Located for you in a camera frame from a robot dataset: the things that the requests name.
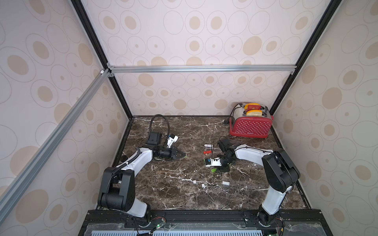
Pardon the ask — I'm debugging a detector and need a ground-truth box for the red polka dot toaster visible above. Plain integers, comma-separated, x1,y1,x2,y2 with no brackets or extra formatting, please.
228,103,274,138

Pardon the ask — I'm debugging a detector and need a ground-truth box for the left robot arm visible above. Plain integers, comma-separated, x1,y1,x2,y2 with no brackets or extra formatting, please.
97,132,186,222

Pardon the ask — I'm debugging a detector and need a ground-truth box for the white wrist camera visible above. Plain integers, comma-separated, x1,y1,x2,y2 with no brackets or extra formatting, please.
167,134,179,148
204,158,222,167

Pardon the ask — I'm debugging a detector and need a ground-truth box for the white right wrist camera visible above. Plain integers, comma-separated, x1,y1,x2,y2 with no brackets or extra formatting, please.
204,158,222,167

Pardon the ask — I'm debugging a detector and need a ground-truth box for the silver aluminium crossbar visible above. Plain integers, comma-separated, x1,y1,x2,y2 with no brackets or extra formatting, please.
110,65,297,73

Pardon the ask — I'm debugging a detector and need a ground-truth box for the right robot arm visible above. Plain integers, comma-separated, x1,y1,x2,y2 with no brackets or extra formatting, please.
211,137,301,227

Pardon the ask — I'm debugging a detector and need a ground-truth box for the silver aluminium side rail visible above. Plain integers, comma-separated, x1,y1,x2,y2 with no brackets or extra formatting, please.
0,69,110,220

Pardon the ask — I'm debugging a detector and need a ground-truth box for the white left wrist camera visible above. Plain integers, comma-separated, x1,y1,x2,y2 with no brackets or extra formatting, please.
167,134,179,148

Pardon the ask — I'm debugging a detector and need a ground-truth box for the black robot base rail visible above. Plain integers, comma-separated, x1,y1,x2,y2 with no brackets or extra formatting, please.
79,209,332,236

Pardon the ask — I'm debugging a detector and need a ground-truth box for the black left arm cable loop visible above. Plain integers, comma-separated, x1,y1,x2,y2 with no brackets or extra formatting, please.
147,114,171,142

